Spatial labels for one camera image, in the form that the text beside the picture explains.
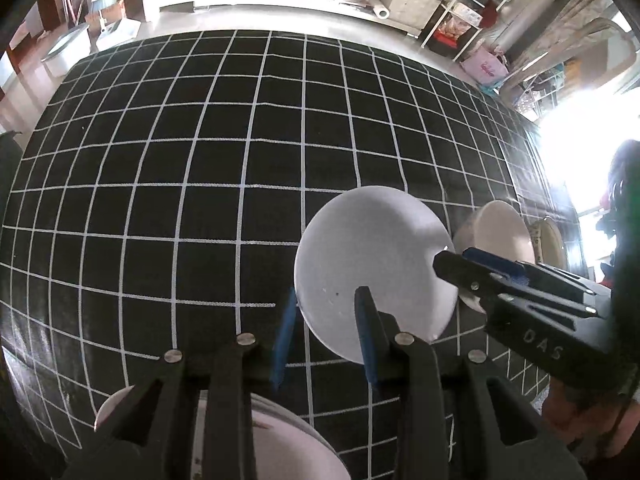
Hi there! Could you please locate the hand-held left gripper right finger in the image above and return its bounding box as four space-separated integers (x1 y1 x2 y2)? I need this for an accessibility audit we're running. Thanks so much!
354 286 588 480

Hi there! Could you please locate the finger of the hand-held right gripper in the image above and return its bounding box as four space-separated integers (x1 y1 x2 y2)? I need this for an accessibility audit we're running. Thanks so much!
462 246 599 297
432 251 599 317

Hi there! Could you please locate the black checked tablecloth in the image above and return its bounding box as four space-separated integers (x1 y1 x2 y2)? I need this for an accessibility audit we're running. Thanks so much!
0 30 590 480

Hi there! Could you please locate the white bucket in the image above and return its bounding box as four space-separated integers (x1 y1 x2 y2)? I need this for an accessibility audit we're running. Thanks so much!
41 25 92 77

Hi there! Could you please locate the silver tower air conditioner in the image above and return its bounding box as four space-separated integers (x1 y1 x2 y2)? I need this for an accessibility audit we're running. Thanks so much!
492 0 610 57

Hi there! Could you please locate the plain white bowl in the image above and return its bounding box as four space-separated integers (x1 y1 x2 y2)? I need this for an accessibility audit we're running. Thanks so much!
452 200 537 314

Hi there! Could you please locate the white shelf rack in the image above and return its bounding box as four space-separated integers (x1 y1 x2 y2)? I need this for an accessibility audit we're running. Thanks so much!
419 0 519 62

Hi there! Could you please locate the pink floral plate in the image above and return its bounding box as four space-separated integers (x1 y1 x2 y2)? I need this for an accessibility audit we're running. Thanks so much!
94 385 352 480

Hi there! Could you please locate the speckled pattern bowl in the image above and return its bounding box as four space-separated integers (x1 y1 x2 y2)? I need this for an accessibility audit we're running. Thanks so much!
529 216 569 274

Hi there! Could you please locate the plain white plate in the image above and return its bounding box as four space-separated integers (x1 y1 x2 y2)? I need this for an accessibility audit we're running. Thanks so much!
294 186 458 366

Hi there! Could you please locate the white dustpan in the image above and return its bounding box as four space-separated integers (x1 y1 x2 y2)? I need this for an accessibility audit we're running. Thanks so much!
95 16 137 52

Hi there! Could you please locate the pink bag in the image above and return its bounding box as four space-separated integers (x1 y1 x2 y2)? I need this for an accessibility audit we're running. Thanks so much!
459 46 509 94

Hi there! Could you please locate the person's right hand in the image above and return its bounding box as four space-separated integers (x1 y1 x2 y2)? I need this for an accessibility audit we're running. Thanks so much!
542 385 640 467

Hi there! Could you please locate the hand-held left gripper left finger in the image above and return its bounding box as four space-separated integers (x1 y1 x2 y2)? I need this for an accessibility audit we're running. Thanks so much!
60 287 299 480

